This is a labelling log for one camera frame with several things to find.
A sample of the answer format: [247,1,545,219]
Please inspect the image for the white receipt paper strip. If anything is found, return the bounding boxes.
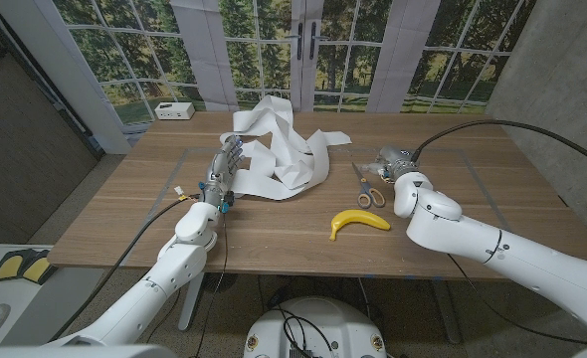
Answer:
[226,94,353,202]

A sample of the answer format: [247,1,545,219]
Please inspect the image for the printed window forest backdrop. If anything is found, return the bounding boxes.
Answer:
[0,0,538,155]

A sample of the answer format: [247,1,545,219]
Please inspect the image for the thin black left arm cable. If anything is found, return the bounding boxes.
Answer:
[193,211,229,357]

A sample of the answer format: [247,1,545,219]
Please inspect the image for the yellow toy banana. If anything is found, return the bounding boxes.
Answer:
[328,209,392,242]

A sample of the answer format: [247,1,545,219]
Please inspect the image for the grey table leg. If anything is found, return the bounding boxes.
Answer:
[430,278,463,345]

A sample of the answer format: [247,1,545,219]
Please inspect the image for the white power strip box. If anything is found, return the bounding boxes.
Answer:
[154,101,196,121]

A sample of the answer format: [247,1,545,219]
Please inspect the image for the black torso cables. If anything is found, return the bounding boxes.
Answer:
[273,306,335,355]

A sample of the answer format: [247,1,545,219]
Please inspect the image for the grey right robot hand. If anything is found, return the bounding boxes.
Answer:
[360,145,419,184]

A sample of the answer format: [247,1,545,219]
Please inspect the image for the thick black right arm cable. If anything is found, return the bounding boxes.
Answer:
[411,118,587,175]

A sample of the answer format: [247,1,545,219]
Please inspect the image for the white table leg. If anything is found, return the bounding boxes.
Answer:
[177,270,206,332]

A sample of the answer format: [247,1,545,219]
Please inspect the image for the grey yellow handled scissors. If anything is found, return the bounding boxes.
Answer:
[351,162,387,210]

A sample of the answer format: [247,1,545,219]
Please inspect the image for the yellow black foot pedal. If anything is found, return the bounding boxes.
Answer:
[22,251,59,285]
[0,249,26,283]

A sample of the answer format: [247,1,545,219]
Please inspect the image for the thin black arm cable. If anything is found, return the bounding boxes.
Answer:
[193,211,229,357]
[447,254,587,347]

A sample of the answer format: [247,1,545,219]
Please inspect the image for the white robot torso base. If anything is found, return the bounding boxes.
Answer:
[243,296,387,358]

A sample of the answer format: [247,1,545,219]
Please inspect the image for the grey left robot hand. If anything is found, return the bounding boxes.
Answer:
[198,134,245,214]

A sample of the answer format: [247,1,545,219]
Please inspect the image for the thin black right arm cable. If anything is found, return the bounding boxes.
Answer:
[447,254,587,347]

